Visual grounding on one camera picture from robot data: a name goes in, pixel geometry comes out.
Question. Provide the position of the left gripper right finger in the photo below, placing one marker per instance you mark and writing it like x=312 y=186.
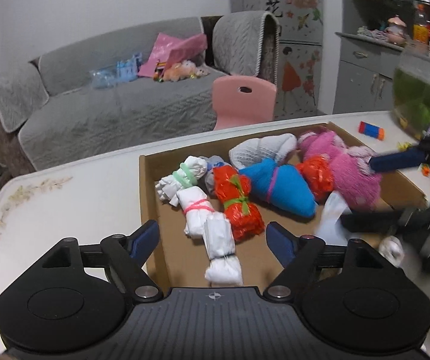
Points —
x=298 y=256

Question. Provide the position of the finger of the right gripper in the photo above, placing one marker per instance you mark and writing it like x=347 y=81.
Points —
x=374 y=222
x=395 y=161

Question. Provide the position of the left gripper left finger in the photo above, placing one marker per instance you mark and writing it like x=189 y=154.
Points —
x=126 y=256

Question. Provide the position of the pink fluffy sock bundle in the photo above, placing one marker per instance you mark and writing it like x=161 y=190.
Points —
x=353 y=178

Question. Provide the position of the small white roll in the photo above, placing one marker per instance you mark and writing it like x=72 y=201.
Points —
x=391 y=249

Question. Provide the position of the orange plastic bag bundle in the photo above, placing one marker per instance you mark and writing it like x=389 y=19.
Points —
x=232 y=190

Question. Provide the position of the blue sock bundle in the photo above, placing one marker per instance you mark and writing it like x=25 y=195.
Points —
x=282 y=186

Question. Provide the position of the white cloth bundle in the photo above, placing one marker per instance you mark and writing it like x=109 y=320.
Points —
x=224 y=268

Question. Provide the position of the white sock pink tie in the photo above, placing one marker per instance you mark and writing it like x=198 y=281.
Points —
x=196 y=208

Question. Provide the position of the small grey sock bundle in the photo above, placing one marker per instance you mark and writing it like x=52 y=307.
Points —
x=212 y=163

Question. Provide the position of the white sock green tie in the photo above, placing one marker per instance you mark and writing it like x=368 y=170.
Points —
x=185 y=176

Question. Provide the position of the white grey knit sock bundle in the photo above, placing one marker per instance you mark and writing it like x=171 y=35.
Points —
x=280 y=148

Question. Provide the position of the clear plastic bag bundle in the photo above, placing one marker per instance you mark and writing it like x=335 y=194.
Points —
x=329 y=227

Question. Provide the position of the yellow rubber band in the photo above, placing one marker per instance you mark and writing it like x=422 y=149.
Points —
x=403 y=146

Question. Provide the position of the colourful toy block stick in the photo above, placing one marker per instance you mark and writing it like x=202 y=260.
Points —
x=371 y=130

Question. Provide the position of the brown cardboard box tray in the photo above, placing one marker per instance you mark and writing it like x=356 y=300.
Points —
x=178 y=261

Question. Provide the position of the glass fish bowl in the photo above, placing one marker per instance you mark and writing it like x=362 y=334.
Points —
x=411 y=89

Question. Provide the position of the grey cabinet with shelves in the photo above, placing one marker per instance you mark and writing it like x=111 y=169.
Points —
x=374 y=34

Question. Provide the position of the pink plastic chair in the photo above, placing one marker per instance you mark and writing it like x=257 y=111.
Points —
x=242 y=100

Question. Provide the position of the grey covered sofa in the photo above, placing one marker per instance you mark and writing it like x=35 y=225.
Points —
x=51 y=113

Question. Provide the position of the blue toy castle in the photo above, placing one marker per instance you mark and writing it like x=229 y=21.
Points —
x=123 y=71

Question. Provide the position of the decorated grey refrigerator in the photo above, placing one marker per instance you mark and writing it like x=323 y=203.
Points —
x=300 y=53

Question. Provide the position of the orange plush toy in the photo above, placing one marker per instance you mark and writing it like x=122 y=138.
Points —
x=184 y=70

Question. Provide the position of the pink plastic bag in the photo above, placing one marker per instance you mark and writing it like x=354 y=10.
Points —
x=169 y=50

